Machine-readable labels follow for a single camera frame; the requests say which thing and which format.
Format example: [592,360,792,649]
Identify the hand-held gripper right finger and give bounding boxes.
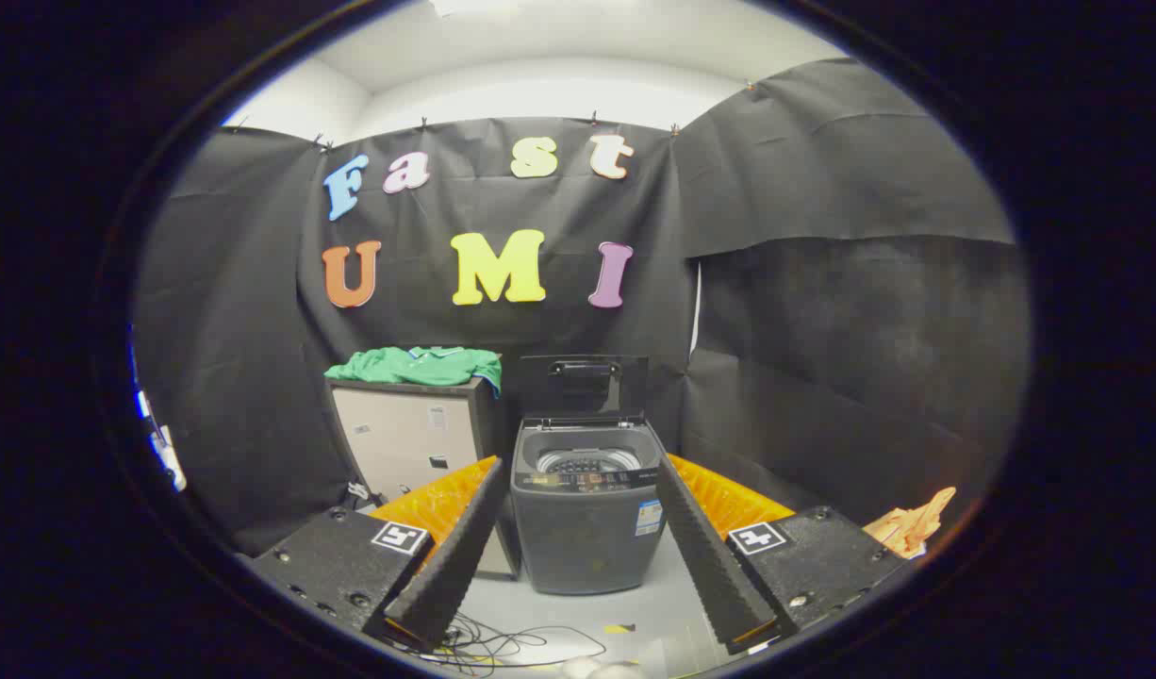
[655,453,909,656]

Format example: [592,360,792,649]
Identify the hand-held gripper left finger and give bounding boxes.
[251,456,509,652]

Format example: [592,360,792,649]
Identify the grey washing machine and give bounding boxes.
[510,420,669,595]

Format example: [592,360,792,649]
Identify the green polo shirt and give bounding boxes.
[325,346,504,395]

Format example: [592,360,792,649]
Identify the dark washing machine lid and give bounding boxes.
[519,355,650,423]

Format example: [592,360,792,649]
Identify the beige cabinet with dark top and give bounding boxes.
[325,375,522,579]

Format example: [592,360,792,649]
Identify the orange crumpled cloth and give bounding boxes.
[864,487,957,559]

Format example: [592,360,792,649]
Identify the white papers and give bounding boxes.
[135,389,189,494]

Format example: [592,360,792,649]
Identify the thin black floor cables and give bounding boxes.
[389,611,609,676]

